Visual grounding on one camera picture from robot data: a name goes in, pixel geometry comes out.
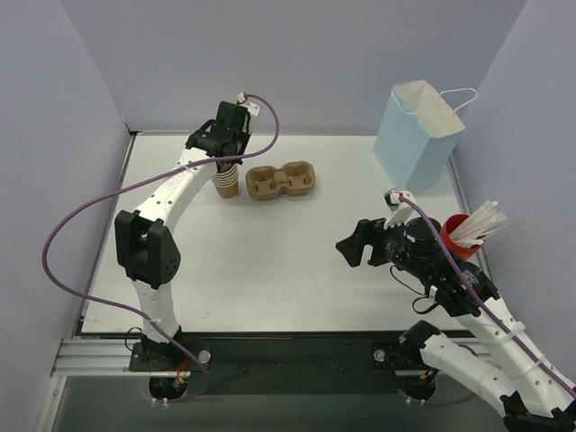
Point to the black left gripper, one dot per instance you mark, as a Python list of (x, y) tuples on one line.
[(226, 149)]

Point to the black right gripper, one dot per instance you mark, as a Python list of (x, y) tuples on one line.
[(372, 243)]

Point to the stack of brown paper cups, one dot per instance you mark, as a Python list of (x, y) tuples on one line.
[(226, 182)]

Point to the light blue paper bag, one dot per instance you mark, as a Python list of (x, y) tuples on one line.
[(418, 133)]

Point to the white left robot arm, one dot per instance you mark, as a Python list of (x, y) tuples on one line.
[(145, 246)]

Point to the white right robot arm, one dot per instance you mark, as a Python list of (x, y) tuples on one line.
[(523, 386)]

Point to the brown pulp cup carrier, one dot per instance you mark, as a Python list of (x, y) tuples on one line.
[(268, 182)]

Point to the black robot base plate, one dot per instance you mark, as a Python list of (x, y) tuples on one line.
[(284, 363)]

